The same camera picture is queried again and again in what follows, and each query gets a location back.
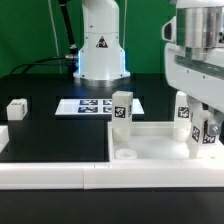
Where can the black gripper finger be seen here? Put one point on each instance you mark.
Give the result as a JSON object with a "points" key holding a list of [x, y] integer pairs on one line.
{"points": [[215, 121]]}

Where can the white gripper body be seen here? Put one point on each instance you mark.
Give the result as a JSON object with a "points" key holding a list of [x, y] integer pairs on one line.
{"points": [[194, 57]]}

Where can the white square tabletop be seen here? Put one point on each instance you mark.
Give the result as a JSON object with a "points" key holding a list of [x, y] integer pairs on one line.
{"points": [[154, 141]]}

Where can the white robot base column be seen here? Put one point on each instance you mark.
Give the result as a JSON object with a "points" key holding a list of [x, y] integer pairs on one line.
{"points": [[101, 59]]}

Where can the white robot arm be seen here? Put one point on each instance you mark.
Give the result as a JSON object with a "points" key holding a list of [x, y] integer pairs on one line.
{"points": [[197, 8]]}

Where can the white U-shaped obstacle fence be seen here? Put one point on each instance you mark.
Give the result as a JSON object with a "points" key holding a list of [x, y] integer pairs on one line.
{"points": [[113, 174]]}

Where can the white base tag plate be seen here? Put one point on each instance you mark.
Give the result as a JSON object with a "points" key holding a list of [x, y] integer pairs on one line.
{"points": [[92, 107]]}

